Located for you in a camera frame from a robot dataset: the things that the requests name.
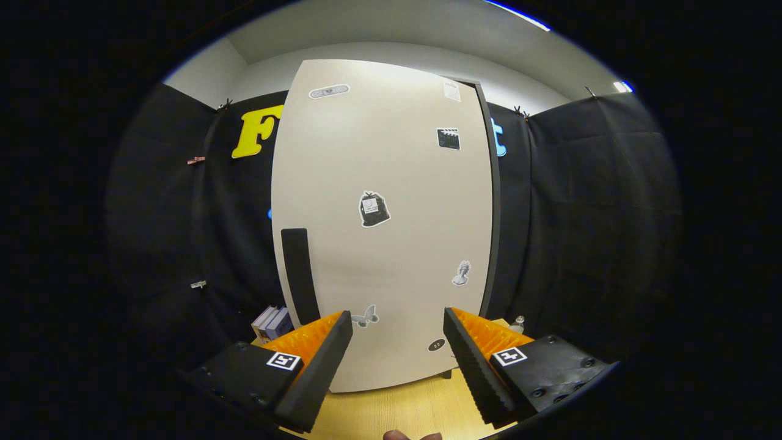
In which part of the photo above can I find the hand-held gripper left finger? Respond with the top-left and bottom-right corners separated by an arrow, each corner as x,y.
186,310 -> 354,433

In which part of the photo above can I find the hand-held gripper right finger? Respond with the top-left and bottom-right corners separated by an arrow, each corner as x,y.
443,307 -> 613,428

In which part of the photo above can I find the black door handle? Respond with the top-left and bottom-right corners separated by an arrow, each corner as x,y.
280,228 -> 321,328

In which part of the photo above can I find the grey shoe cabinet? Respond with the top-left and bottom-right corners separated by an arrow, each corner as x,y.
440,78 -> 503,380

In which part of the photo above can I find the beige shoe cabinet door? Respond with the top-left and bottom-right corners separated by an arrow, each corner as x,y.
271,59 -> 494,393

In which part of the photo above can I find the white spine book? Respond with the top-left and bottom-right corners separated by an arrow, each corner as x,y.
252,306 -> 279,343

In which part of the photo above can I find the black backdrop cloth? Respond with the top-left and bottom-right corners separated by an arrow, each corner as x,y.
107,82 -> 684,367

